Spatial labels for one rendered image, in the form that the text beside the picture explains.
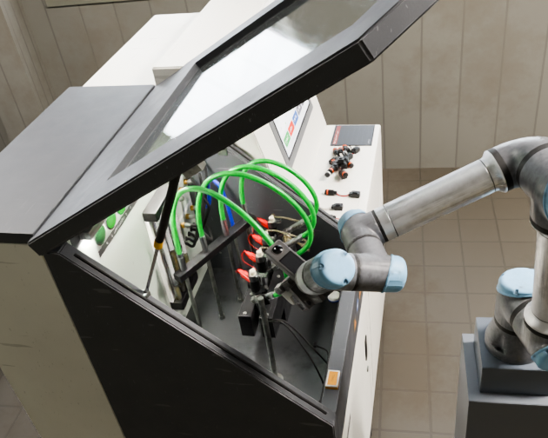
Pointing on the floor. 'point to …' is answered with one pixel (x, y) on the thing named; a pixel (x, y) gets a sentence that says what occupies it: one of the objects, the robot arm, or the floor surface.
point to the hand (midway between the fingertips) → (282, 282)
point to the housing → (44, 146)
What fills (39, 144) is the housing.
